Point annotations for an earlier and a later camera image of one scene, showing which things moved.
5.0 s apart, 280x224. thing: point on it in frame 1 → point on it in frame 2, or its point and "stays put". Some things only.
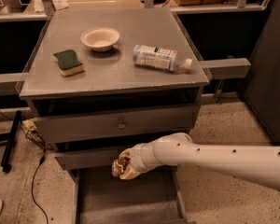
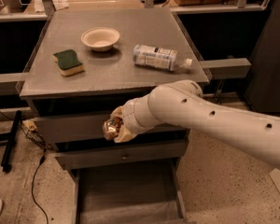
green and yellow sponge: [67, 63] stays put
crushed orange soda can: [119, 165] → [111, 127]
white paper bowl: [100, 38] stays put
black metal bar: [6, 167] stays put
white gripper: [137, 160] → [130, 118]
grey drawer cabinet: [103, 82] stays put
